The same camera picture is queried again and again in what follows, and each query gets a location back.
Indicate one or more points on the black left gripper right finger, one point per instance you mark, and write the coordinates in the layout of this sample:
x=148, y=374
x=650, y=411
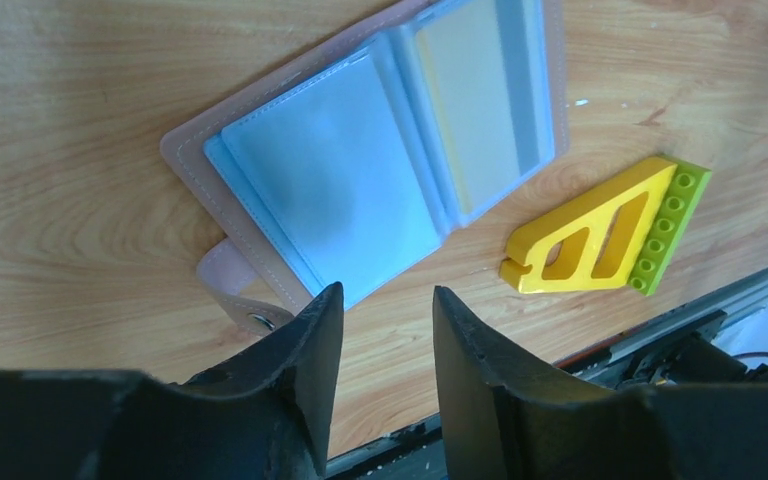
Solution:
x=507, y=414

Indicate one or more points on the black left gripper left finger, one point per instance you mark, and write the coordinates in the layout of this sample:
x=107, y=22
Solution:
x=264, y=413

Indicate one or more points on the pink leather card holder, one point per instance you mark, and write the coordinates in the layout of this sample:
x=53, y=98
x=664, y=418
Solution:
x=357, y=160

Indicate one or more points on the yellow triangular toy block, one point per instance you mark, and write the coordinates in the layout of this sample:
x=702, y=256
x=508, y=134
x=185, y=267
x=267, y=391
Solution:
x=592, y=241

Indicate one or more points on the green toy brick strip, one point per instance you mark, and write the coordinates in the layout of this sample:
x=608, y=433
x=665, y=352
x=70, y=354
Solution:
x=678, y=205

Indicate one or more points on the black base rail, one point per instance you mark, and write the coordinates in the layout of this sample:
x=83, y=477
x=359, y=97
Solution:
x=675, y=345

